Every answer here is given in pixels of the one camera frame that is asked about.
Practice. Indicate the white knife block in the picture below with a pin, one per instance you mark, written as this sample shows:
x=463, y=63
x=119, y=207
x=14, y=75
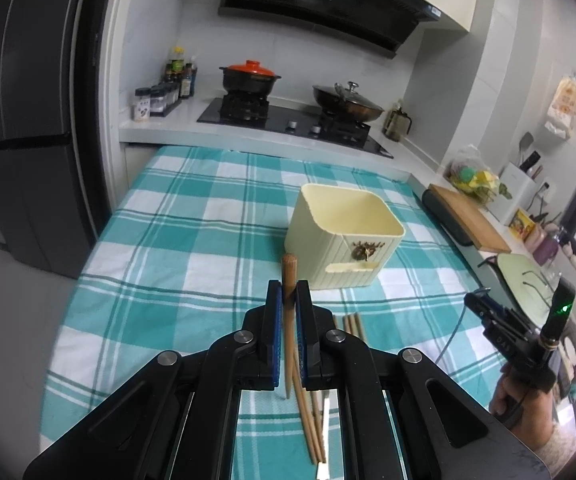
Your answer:
x=515, y=192

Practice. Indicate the hanging printed food bag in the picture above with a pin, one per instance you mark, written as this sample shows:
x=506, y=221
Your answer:
x=564, y=107

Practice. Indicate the row of dark spice jars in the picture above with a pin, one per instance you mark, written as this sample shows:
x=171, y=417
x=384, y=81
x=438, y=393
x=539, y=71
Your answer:
x=165, y=97

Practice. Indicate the purple cup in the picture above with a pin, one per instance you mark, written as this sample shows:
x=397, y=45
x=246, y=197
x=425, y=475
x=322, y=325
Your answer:
x=547, y=249

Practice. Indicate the black tray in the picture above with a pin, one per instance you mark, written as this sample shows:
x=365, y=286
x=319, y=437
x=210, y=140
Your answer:
x=443, y=215

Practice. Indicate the dark glass jug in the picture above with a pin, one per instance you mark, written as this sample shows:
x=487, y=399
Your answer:
x=396, y=124

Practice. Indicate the dark sauce bottle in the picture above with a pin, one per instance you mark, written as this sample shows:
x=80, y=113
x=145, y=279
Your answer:
x=187, y=82

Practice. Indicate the yellow-capped sauce bottle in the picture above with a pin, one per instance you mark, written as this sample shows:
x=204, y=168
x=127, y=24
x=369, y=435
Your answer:
x=177, y=67

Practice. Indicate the plastic bag of fruit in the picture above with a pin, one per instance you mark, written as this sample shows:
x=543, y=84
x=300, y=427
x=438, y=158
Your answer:
x=470, y=175

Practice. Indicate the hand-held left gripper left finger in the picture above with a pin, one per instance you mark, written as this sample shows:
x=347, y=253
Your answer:
x=277, y=345

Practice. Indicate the person's right hand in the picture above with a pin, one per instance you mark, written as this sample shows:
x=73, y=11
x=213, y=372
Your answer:
x=502, y=400

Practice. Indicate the grey spatula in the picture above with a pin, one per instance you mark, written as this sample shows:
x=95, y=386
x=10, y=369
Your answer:
x=526, y=142

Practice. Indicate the wok with glass lid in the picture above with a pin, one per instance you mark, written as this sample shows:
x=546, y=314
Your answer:
x=348, y=100

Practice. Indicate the black pot with orange lid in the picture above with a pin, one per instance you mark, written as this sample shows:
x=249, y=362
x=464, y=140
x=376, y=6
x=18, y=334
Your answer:
x=249, y=77

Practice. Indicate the dark grey refrigerator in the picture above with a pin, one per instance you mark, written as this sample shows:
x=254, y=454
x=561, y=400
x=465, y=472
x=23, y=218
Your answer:
x=27, y=110

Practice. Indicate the person's right forearm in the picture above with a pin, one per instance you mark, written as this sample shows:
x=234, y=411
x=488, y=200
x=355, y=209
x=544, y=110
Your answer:
x=543, y=425

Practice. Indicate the black range hood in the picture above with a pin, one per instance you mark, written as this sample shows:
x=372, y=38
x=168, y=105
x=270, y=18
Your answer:
x=318, y=5

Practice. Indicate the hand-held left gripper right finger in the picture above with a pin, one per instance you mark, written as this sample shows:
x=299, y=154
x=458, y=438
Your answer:
x=302, y=345

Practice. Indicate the teal plaid tablecloth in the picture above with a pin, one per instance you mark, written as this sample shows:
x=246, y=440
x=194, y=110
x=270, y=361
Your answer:
x=167, y=240

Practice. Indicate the cream ribbed utensil holder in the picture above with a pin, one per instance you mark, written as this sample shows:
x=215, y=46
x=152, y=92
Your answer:
x=340, y=240

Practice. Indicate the wooden cutting board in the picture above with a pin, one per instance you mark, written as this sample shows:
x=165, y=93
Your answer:
x=473, y=217

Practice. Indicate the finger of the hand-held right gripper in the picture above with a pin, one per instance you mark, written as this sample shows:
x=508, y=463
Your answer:
x=503, y=312
x=478, y=312

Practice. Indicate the black gas stove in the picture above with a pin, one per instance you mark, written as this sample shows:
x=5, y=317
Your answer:
x=288, y=122

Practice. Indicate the yellow printed packet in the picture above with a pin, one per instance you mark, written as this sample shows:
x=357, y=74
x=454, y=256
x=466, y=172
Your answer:
x=522, y=224

